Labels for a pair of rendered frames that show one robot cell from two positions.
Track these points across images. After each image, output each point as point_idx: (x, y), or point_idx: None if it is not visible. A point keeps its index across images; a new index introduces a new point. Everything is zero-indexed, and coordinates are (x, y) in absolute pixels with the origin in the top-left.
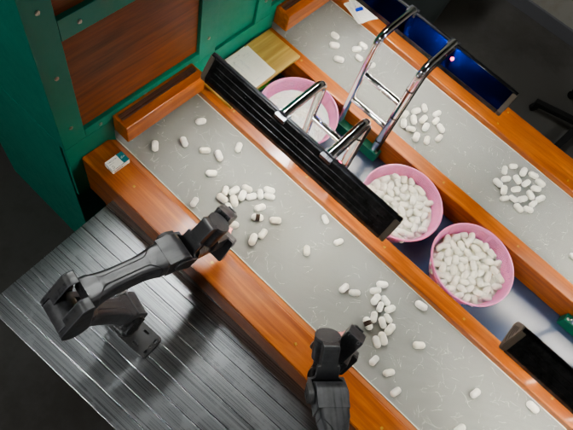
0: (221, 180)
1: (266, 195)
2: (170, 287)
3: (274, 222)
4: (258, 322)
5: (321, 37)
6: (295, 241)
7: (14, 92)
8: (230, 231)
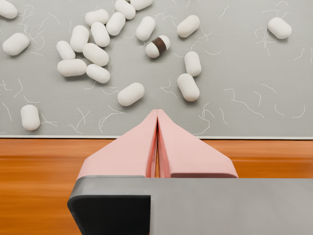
0: (45, 43)
1: (137, 0)
2: None
3: (191, 29)
4: None
5: None
6: (244, 31)
7: None
8: (213, 153)
